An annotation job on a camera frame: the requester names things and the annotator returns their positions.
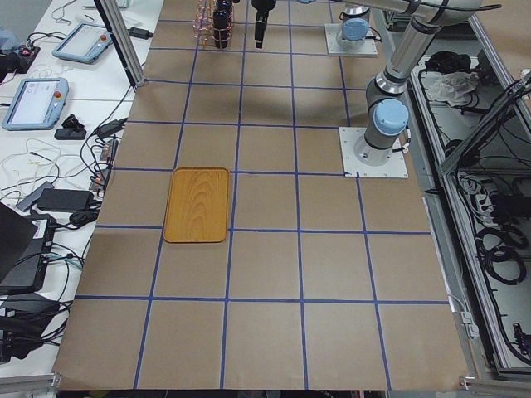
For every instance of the teach pendant tablet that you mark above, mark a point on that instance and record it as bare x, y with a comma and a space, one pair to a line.
37, 104
84, 44

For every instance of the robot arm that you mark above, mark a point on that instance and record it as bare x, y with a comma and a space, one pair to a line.
387, 114
355, 28

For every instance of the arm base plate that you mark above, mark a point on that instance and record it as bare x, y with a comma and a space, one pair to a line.
361, 160
366, 49

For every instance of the black laptop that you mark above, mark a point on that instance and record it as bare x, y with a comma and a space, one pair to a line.
25, 241

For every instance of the crumpled white cloth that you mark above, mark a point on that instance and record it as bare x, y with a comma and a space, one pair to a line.
455, 88

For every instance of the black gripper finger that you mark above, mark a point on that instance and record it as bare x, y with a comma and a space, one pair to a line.
260, 29

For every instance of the copper wire bottle basket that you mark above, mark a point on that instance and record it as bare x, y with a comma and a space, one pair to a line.
202, 25

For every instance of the upper teach pendant tablet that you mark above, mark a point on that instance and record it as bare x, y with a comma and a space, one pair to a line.
84, 44

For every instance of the small black device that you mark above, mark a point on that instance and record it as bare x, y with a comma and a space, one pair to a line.
71, 129

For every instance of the wooden tray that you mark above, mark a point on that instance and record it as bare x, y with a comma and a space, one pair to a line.
197, 205

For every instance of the aluminium frame post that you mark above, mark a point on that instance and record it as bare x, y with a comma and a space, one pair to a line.
115, 25

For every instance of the black power adapter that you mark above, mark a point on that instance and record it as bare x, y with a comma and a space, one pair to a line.
64, 200

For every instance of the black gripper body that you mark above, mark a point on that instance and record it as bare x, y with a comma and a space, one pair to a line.
262, 5

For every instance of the dark wine bottle in basket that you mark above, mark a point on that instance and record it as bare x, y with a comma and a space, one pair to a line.
221, 23

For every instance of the lower teach pendant tablet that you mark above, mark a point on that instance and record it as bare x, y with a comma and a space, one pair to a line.
37, 104

